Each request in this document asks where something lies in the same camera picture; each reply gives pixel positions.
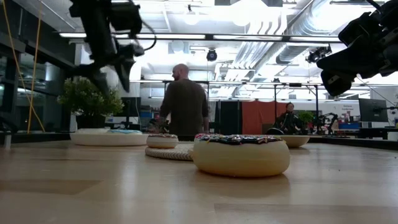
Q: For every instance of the black metal rack frame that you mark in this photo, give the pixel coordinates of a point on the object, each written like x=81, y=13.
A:
x=233, y=82

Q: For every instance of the black background robot arm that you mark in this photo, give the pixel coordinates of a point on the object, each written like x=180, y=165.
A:
x=329, y=117

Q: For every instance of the large blue glazed donut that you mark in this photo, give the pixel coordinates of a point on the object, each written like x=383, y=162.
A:
x=124, y=132

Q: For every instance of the small green background plant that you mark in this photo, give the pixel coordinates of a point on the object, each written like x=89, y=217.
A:
x=306, y=116

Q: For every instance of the beige round plate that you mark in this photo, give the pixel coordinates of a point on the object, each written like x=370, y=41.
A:
x=297, y=141

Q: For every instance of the large white sprinkled donut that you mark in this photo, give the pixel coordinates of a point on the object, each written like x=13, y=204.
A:
x=91, y=131

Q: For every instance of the black computer monitor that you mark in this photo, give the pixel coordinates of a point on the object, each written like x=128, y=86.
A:
x=132, y=107
x=373, y=110

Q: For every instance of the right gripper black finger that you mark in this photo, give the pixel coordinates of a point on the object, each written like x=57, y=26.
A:
x=337, y=62
x=339, y=84

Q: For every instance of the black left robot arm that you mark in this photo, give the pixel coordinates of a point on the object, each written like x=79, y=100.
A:
x=84, y=6

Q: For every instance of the green potted plant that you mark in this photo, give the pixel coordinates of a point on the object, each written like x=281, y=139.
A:
x=88, y=99

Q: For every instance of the black ceiling spotlight cluster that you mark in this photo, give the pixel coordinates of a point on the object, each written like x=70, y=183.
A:
x=317, y=55

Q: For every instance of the black rounded object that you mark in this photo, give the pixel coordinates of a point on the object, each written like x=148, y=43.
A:
x=274, y=131

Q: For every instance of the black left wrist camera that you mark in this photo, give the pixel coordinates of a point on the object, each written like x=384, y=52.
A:
x=126, y=17

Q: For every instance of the silver ventilation duct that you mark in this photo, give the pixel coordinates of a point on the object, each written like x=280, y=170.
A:
x=292, y=53

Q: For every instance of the white round plate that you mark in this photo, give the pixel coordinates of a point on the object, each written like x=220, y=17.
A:
x=109, y=140

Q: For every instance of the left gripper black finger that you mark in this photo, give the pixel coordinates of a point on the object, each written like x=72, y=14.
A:
x=98, y=74
x=125, y=73

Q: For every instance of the large chocolate sprinkled donut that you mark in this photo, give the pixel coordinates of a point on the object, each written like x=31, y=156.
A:
x=241, y=158

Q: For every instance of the long ceiling light strip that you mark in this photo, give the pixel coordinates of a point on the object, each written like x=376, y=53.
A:
x=171, y=36

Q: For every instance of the black partition panel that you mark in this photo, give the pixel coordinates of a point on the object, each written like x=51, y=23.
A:
x=228, y=118

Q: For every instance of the small chocolate sprinkled donut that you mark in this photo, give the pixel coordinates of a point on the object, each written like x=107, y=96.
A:
x=161, y=142

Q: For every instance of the blue storage bin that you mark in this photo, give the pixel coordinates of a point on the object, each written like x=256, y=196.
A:
x=348, y=126

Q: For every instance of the black aluminium table frame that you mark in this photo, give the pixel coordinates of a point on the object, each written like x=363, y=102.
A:
x=37, y=137

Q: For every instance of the person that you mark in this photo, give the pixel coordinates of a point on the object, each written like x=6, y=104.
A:
x=287, y=119
x=185, y=105

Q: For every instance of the orange curtain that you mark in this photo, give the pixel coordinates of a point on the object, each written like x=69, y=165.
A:
x=258, y=116

